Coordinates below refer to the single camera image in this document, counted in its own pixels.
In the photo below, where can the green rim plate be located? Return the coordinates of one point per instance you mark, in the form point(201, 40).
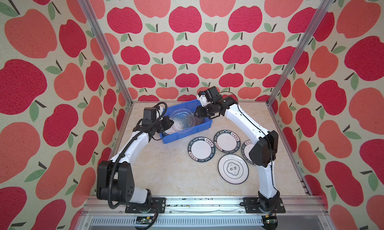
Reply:
point(201, 149)
point(227, 141)
point(245, 149)

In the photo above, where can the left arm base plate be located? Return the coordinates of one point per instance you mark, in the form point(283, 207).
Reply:
point(157, 205)

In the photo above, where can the blue plastic bin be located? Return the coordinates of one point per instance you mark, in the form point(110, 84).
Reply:
point(201, 124)

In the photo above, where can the white plate black pattern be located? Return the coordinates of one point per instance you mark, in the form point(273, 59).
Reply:
point(233, 169)

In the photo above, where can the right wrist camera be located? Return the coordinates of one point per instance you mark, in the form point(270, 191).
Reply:
point(209, 96)

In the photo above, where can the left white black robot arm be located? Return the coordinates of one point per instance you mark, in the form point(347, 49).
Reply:
point(115, 180)

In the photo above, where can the clear glass plate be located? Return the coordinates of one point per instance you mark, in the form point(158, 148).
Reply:
point(184, 120)

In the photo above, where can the aluminium corner post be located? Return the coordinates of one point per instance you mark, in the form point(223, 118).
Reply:
point(303, 42)
point(89, 13)

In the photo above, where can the right aluminium corner post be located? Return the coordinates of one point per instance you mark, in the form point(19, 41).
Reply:
point(303, 42)

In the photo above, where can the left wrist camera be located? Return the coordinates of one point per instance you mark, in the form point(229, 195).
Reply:
point(150, 115)

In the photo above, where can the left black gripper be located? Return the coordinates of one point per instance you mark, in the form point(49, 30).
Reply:
point(165, 119)

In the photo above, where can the left aluminium corner post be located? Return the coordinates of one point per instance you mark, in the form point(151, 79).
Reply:
point(89, 13)

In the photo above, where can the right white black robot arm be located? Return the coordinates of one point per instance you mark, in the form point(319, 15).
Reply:
point(263, 154)

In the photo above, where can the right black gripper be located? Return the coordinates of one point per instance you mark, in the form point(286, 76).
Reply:
point(199, 112)

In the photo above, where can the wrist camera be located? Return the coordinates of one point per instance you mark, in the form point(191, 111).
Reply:
point(209, 96)
point(150, 115)

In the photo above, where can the aluminium front rail frame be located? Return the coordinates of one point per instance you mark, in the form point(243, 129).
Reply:
point(207, 213)

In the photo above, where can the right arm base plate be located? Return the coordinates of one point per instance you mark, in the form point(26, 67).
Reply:
point(255, 204)

